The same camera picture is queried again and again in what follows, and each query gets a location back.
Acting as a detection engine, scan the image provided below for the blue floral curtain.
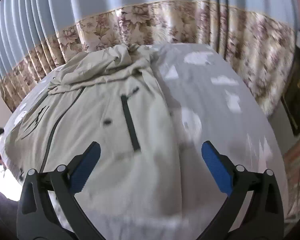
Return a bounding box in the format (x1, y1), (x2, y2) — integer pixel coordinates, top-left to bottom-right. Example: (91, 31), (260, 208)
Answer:
(0, 0), (298, 115)

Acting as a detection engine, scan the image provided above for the grey animal print bedsheet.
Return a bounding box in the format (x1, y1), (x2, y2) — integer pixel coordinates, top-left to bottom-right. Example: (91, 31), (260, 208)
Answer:
(0, 43), (288, 239)

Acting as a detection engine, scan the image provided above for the dark cabinet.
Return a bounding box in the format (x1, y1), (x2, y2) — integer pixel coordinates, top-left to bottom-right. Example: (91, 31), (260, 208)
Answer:
(282, 48), (300, 136)

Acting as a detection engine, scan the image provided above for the beige hooded jacket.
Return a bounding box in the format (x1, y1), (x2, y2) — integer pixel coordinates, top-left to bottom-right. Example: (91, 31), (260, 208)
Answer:
(5, 44), (182, 218)

